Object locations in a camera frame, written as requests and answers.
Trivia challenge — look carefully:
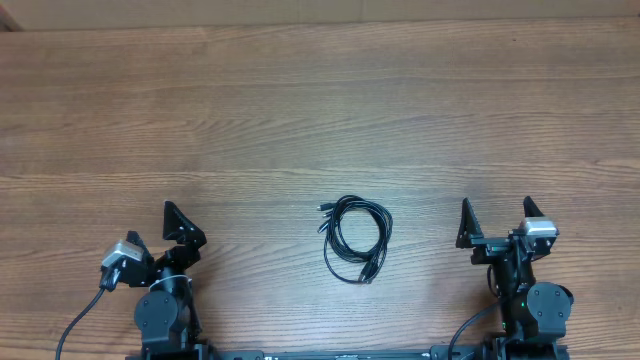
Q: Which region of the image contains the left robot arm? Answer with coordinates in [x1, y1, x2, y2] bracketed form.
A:
[127, 201, 216, 359]

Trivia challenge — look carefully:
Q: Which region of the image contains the right camera cable black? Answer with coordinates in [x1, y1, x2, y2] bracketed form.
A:
[447, 265, 504, 360]

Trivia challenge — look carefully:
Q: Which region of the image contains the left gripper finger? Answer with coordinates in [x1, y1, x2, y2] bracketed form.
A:
[126, 231, 153, 261]
[162, 201, 207, 247]

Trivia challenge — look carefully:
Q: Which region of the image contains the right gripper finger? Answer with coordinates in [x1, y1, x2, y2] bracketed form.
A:
[523, 196, 544, 218]
[456, 198, 484, 248]

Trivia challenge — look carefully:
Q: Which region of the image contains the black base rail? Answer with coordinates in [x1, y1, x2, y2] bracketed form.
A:
[124, 342, 571, 360]

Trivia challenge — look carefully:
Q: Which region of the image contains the left camera cable black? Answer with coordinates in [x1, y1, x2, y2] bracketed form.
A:
[54, 267, 121, 360]

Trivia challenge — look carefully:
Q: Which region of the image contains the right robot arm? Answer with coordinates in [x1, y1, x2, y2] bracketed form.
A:
[446, 196, 574, 359]

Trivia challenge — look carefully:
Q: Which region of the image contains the camera cable black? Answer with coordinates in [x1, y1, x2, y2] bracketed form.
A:
[447, 265, 504, 360]
[54, 267, 121, 360]

